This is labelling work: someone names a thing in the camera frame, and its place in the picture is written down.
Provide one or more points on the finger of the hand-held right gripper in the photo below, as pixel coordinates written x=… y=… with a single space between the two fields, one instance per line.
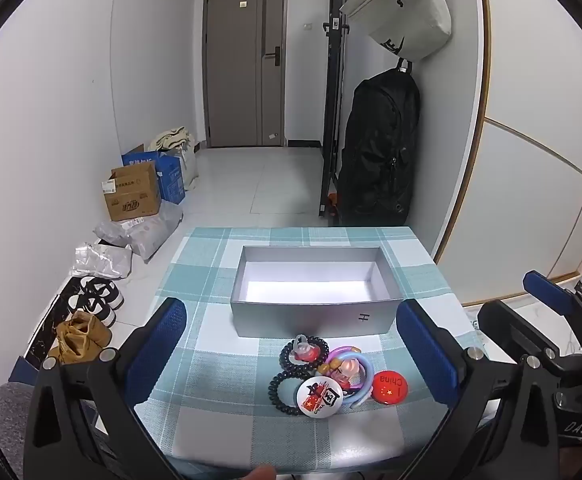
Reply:
x=516 y=330
x=543 y=284

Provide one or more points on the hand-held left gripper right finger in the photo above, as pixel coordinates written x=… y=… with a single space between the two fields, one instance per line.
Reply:
x=428 y=355

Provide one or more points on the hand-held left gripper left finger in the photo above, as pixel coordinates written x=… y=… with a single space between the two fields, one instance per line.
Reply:
x=156 y=350

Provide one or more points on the red round pin badge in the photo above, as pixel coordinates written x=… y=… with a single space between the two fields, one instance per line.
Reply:
x=391 y=386

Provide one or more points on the white round pin badge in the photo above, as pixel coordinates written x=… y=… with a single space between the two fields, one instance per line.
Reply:
x=318 y=396

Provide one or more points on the grey box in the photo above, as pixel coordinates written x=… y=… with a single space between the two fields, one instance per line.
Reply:
x=311 y=317

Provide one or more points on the red and pink charm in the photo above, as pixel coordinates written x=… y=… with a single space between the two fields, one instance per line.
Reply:
x=305 y=352

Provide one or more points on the person's left hand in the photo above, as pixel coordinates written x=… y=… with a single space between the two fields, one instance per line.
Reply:
x=259 y=473

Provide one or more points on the teal checkered tablecloth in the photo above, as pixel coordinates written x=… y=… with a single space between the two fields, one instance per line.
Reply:
x=211 y=400

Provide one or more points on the brown suede boot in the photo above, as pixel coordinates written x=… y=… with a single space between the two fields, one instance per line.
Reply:
x=81 y=337

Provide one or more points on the black and white sneaker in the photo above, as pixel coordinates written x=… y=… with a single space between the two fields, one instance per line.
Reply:
x=101 y=291
x=91 y=310

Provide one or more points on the silver plastic mailer bag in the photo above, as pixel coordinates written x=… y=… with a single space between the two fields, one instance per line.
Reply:
x=101 y=260

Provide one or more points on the grey plastic mailer bag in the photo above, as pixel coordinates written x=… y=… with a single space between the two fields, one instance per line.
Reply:
x=146 y=232

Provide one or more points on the brown cardboard box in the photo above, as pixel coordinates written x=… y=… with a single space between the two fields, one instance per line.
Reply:
x=133 y=195

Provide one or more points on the grey round stool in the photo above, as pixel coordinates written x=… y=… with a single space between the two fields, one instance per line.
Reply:
x=6 y=425

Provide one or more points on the blue cardboard box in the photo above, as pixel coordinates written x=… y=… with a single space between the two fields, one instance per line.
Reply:
x=171 y=180

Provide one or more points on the orange item under rack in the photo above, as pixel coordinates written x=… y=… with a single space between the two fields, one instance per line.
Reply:
x=333 y=201

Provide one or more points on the white woven sack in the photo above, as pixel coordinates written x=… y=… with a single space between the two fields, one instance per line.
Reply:
x=188 y=165

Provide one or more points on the black backpack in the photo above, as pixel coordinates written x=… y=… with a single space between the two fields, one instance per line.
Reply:
x=378 y=150

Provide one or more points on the beige cloth bundle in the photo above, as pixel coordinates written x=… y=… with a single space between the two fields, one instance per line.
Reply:
x=171 y=137

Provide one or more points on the grey-brown door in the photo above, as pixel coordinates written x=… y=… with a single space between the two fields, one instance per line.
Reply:
x=236 y=60

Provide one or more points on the white canvas bag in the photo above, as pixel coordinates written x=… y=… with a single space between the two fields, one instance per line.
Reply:
x=411 y=10

